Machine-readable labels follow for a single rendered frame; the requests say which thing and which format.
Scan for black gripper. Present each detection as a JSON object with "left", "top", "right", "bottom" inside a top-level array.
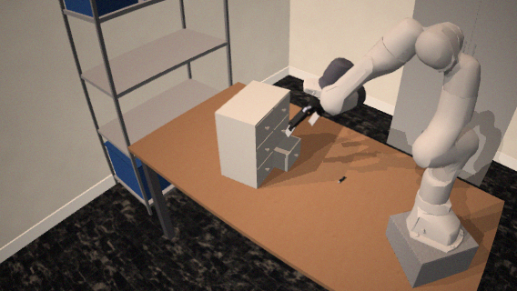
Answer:
[{"left": 285, "top": 95, "right": 325, "bottom": 137}]

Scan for grey small chest of drawers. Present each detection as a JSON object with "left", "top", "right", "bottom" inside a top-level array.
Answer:
[{"left": 215, "top": 80, "right": 290, "bottom": 189}]

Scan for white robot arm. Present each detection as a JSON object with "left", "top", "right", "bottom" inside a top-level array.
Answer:
[{"left": 303, "top": 17, "right": 481, "bottom": 253}]

